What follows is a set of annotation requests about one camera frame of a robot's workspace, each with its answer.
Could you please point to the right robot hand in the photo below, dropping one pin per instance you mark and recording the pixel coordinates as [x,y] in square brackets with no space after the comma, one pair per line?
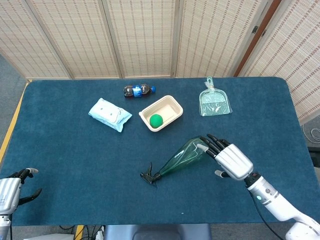
[233,158]

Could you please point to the yellow floor tape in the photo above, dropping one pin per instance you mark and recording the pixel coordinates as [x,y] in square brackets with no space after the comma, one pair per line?
[12,120]

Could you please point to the wet wipes pack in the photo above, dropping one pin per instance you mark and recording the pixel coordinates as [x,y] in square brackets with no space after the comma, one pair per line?
[109,114]

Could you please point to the bamboo folding screen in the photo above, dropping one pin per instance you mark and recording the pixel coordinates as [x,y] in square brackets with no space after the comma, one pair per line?
[140,35]

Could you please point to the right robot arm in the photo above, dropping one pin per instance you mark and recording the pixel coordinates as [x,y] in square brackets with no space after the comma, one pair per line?
[277,202]

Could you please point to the beige rectangular tray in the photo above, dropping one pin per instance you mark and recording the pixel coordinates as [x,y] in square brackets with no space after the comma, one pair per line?
[163,110]

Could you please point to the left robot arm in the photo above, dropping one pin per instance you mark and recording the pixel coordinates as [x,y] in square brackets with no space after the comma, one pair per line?
[4,226]

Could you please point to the blue table cloth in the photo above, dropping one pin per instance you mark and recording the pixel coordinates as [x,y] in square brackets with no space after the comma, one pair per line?
[87,162]

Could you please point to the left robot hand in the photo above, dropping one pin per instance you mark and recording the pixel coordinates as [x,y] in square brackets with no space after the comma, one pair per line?
[7,188]

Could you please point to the light green dustpan set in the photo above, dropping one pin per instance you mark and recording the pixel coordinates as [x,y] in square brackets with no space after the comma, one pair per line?
[213,102]

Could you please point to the cola bottle blue label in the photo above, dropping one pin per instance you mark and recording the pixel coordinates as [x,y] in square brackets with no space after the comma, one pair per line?
[138,91]

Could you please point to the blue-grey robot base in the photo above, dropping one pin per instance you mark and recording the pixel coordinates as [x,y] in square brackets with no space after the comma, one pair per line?
[156,232]

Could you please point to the green ball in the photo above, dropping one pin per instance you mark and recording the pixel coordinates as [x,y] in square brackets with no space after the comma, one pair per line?
[156,121]

